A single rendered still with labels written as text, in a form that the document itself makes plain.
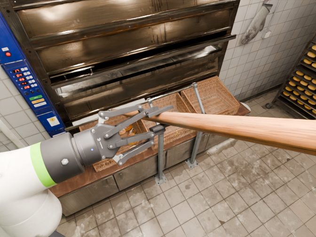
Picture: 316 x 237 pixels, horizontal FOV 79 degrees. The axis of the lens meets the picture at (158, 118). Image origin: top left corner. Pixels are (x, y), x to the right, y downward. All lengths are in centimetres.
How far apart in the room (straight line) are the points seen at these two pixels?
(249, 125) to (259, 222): 241
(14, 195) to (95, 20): 135
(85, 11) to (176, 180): 200
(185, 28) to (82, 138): 172
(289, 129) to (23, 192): 41
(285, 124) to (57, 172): 37
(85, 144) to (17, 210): 17
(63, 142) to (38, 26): 125
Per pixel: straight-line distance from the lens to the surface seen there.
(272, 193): 283
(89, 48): 170
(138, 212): 241
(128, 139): 44
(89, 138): 41
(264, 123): 22
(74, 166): 41
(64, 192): 204
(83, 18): 160
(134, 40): 178
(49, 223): 53
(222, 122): 27
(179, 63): 215
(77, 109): 200
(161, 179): 252
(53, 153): 41
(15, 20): 159
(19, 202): 46
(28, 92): 180
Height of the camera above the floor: 231
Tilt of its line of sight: 48 degrees down
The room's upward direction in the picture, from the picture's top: straight up
